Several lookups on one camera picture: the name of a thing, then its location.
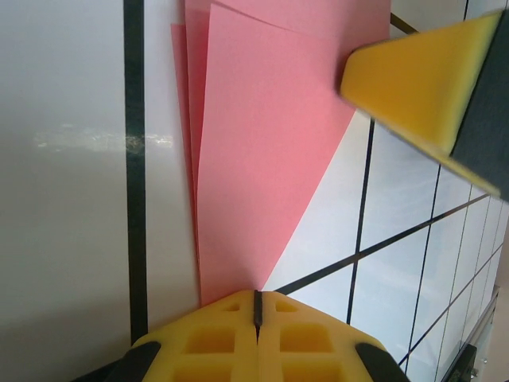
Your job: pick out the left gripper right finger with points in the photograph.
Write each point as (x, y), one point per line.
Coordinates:
(310, 346)

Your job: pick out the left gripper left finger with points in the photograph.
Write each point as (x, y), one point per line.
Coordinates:
(207, 342)

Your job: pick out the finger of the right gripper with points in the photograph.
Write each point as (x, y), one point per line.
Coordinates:
(417, 87)

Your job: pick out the pink square paper sheet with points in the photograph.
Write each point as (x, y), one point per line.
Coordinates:
(258, 139)

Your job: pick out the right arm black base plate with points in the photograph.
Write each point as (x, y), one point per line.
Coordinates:
(463, 366)

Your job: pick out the long aluminium base rail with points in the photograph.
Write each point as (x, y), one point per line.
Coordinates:
(495, 342)

